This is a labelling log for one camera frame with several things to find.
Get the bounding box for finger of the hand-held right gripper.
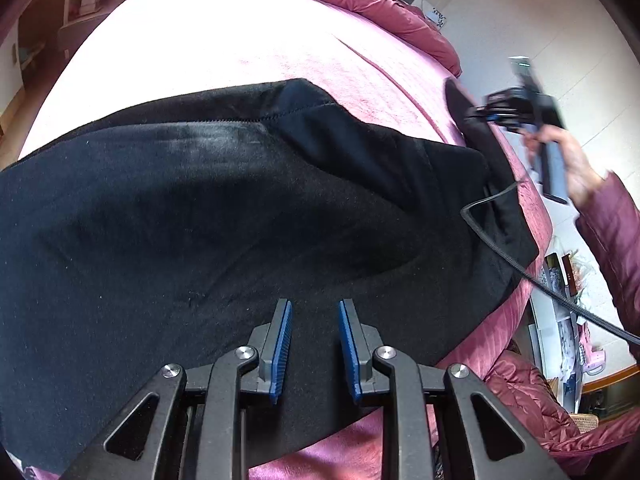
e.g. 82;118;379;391
462;103;502;124

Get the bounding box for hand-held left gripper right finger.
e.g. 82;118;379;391
338;299;571;480

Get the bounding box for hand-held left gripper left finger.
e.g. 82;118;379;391
57;299;293;480

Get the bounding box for black pants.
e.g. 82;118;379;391
0;78;538;476

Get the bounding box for person's right forearm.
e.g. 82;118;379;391
575;170;640;346

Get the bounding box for person's right hand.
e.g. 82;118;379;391
522;125;609;207

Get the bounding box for patterned small box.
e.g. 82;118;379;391
425;6;449;32

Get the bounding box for person's maroon jacket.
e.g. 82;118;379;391
482;350;640;480

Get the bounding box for pink plastic object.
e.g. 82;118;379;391
579;325;608;377

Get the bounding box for pink bed sheet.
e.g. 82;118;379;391
20;0;553;480

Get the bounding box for white cabinet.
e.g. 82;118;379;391
57;0;146;56

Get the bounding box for black cable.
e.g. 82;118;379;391
460;180;640;346

